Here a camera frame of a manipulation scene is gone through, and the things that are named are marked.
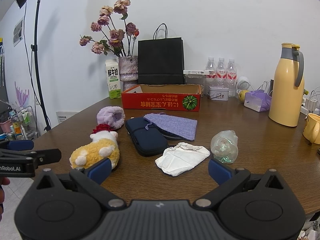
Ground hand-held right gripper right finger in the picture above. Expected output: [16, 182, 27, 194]
[194, 158, 284, 208]

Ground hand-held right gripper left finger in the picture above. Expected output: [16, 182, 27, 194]
[35, 158, 125, 208]

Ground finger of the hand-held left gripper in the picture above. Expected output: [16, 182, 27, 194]
[0, 140, 34, 152]

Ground yellow white plush toy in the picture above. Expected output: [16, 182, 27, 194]
[69, 124, 120, 170]

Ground clear plastic bottle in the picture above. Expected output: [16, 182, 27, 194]
[210, 130, 239, 164]

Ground fluffy purple headband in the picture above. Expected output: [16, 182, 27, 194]
[97, 106, 126, 130]

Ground navy zip pouch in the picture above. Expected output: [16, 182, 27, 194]
[125, 117, 169, 157]

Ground purple woven pouch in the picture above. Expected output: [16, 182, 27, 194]
[144, 112, 198, 141]

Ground red cardboard box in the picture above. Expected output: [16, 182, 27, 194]
[121, 84, 202, 112]

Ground person's left hand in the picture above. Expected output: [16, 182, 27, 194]
[0, 177, 11, 204]

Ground small printed tin box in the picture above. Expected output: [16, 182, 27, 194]
[207, 86, 230, 102]

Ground purple plastic bag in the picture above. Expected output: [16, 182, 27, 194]
[244, 90, 272, 112]

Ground black light stand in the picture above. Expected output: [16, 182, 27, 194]
[30, 0, 52, 132]

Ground small white fan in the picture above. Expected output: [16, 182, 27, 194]
[236, 76, 251, 92]

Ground green white milk carton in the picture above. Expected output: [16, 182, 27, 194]
[105, 58, 122, 99]

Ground clear container of nuts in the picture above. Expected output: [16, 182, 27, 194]
[186, 75, 206, 94]

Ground clear water bottle red label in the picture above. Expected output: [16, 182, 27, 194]
[226, 59, 237, 98]
[216, 57, 227, 88]
[205, 57, 217, 95]

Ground flat white box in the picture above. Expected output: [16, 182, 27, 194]
[183, 70, 216, 76]

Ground yellow mug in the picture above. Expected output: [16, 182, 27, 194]
[303, 113, 320, 145]

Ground yellow thermos jug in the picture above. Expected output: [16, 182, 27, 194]
[268, 43, 305, 127]

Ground pink vase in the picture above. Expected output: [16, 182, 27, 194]
[118, 56, 139, 92]

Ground white power strip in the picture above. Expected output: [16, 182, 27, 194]
[301, 87, 320, 117]

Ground black paper bag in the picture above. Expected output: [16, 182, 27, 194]
[137, 23, 185, 85]

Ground dried pink roses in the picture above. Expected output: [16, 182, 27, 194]
[79, 0, 139, 57]

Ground wire rack with bottles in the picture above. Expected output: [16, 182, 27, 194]
[0, 105, 40, 140]

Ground purple wall sticker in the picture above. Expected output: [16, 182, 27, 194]
[14, 81, 30, 108]

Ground white wall panel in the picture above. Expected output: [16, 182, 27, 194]
[56, 111, 78, 123]

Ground white charging cable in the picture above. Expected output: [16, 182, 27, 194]
[252, 80, 274, 97]

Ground wall poster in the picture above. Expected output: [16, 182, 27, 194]
[13, 17, 25, 47]

